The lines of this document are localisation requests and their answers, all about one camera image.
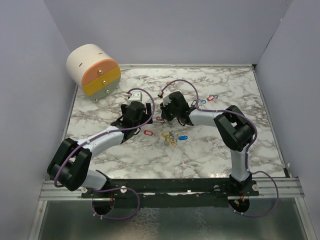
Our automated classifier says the orange blue carabiner cluster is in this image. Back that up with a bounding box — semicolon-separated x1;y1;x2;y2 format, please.
167;135;177;147

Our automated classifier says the round three-drawer storage box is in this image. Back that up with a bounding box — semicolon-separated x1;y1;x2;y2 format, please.
66;44;121;102

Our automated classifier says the black mounting base bar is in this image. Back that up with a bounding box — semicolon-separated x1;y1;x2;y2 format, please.
81;178;259;209

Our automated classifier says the black key tag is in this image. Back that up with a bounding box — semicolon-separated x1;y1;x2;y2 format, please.
191;100;197;107

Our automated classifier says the red key tag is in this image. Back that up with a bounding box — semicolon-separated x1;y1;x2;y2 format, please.
143;130;154;136
207;94;216;101

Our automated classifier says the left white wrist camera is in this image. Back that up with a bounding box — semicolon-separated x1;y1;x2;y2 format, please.
127;90;143;103

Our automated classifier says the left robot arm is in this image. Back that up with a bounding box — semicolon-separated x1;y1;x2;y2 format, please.
47;101;154;198

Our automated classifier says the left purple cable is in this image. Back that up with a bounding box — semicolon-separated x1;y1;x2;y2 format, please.
53;87;154;221

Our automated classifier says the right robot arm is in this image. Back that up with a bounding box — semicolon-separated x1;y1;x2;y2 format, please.
160;91;257;196

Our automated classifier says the aluminium rail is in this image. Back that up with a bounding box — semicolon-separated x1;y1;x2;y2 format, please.
39;177;305;201

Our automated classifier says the red S carabiner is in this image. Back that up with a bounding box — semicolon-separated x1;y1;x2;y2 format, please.
156;116;165;124

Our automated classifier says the blue key tag right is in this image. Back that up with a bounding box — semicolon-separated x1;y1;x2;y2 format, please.
178;135;188;141

